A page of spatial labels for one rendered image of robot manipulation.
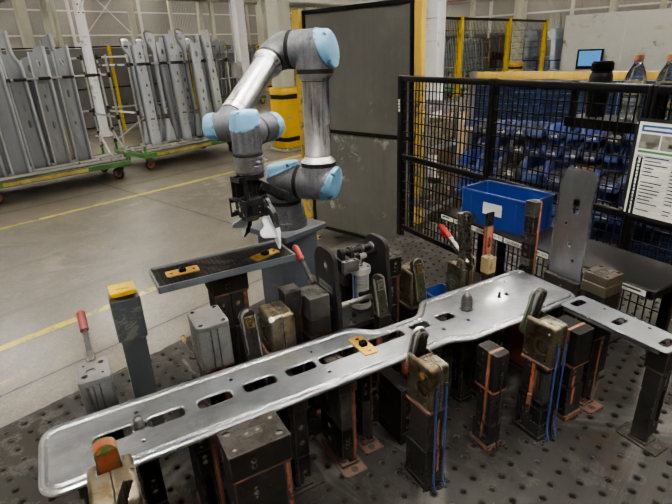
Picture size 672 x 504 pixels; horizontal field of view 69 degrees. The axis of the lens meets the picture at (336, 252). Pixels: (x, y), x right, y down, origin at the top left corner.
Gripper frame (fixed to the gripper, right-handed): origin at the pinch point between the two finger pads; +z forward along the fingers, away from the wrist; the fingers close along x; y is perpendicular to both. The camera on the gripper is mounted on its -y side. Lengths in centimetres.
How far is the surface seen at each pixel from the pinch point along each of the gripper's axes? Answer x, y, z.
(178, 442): 27, 47, 20
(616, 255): 68, -89, 17
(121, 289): -11.8, 35.7, 3.9
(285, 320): 18.4, 10.1, 13.4
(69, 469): 18, 63, 20
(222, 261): -6.1, 10.0, 3.9
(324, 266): 14.8, -8.3, 6.3
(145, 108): -695, -327, 29
